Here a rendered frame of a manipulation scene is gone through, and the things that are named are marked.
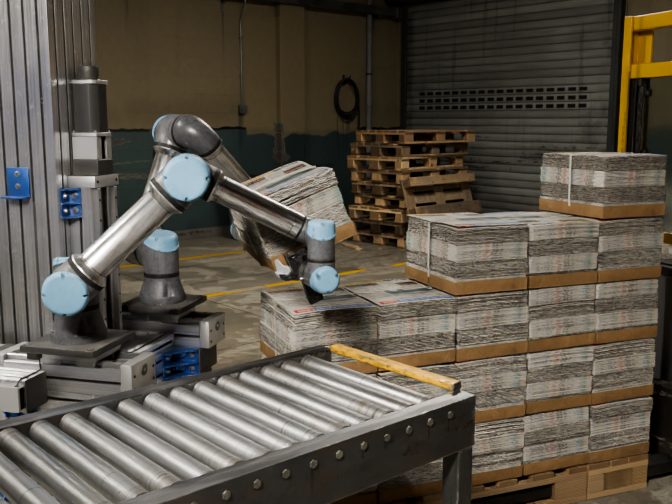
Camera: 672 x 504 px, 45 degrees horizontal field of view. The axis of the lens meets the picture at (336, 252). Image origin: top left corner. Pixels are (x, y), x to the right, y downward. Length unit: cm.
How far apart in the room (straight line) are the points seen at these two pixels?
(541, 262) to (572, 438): 69
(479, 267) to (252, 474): 148
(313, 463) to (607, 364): 181
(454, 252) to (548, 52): 779
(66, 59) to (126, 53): 699
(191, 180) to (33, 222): 63
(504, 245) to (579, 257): 32
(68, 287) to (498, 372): 150
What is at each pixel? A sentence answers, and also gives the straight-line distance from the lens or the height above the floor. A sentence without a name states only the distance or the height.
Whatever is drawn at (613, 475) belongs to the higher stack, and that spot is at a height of 8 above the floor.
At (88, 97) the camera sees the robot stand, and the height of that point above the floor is 148.
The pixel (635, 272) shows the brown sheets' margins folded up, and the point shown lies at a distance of 318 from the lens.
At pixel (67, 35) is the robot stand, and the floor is 166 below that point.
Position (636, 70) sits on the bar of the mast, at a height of 162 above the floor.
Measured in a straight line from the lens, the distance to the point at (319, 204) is 248.
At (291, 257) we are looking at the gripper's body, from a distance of 234.
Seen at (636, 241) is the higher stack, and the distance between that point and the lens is 317.
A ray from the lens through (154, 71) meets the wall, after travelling 968.
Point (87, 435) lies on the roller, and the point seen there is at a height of 79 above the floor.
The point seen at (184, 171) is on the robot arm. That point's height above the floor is 129.
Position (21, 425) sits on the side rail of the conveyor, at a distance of 182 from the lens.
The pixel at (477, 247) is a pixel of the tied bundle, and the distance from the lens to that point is 276.
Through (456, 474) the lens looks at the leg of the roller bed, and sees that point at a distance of 192.
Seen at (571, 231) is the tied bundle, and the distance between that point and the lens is 297.
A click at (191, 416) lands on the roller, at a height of 80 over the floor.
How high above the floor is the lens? 141
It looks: 9 degrees down
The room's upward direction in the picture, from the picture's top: straight up
